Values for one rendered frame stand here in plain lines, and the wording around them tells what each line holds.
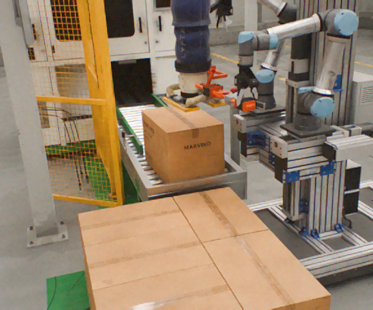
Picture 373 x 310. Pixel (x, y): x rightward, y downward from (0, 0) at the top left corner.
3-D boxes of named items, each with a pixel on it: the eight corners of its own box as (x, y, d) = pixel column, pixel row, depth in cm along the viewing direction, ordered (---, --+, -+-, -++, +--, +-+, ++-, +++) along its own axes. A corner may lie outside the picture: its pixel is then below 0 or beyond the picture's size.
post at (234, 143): (230, 208, 410) (229, 93, 374) (238, 206, 412) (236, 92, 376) (233, 212, 404) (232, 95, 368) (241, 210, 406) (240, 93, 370)
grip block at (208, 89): (202, 95, 282) (202, 85, 280) (216, 92, 286) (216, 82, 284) (209, 98, 275) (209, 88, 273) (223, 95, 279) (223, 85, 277)
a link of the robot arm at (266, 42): (271, 31, 249) (251, 33, 247) (279, 34, 238) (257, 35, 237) (271, 47, 251) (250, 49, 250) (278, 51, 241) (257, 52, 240)
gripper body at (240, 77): (246, 84, 255) (246, 61, 250) (255, 88, 247) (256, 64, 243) (233, 86, 252) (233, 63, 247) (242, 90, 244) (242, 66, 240)
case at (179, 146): (145, 159, 374) (141, 110, 360) (192, 151, 387) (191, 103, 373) (170, 189, 322) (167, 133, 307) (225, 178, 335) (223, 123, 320)
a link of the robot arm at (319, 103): (320, 113, 269) (349, 10, 252) (332, 121, 256) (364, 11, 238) (300, 111, 267) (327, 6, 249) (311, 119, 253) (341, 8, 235)
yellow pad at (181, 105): (162, 100, 314) (161, 92, 312) (176, 97, 318) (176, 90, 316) (185, 112, 286) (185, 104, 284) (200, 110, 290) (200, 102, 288)
